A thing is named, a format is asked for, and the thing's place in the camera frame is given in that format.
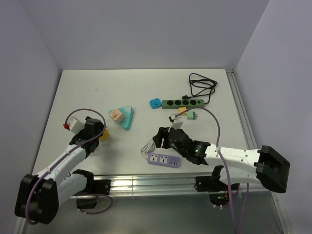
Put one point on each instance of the yellow cube socket adapter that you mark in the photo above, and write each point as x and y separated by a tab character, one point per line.
104	136

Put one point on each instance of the aluminium front rail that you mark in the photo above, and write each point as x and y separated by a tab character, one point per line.
156	182

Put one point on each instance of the pink cube socket adapter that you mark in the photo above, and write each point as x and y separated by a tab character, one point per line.
117	115

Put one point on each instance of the blue square plug adapter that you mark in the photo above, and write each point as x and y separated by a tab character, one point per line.
155	103

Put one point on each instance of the teal triangular power strip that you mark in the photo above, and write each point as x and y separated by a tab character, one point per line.
128	113

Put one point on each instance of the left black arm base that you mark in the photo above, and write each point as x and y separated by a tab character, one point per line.
93	186

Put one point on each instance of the orange small plug adapter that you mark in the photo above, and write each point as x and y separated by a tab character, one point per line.
182	111

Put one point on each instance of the mint green plug adapter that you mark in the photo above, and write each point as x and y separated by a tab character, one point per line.
191	115

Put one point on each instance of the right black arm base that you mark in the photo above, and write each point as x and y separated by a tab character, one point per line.
214	187

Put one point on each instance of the aluminium side rail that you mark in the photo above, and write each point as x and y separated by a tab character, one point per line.
243	117

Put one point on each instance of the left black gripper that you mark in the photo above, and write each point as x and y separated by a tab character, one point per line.
78	135

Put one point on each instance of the purple power strip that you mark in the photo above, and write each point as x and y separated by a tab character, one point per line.
163	160

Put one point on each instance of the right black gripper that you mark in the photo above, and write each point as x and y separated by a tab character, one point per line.
163	133

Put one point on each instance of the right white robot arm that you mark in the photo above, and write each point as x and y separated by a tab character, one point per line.
263	166

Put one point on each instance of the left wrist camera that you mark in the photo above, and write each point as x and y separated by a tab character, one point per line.
73	125

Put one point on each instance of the green power strip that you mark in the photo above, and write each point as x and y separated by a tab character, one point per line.
188	103

